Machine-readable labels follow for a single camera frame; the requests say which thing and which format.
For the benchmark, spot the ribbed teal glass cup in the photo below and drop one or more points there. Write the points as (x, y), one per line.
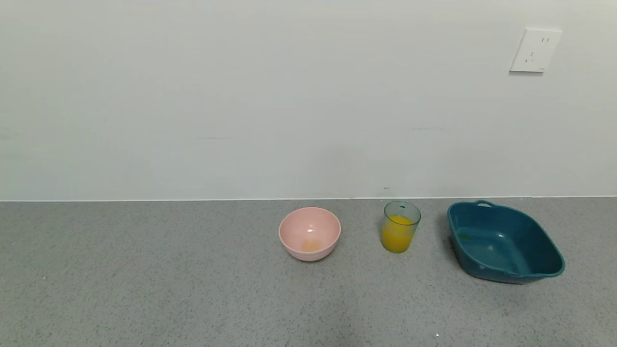
(400, 212)

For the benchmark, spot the orange juice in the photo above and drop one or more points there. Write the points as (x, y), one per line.
(397, 236)

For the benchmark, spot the pink bowl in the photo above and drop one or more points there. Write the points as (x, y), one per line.
(308, 231)

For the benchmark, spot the teal plastic tray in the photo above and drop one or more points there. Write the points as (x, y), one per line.
(501, 246)

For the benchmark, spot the white wall socket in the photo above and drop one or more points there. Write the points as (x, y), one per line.
(535, 50)

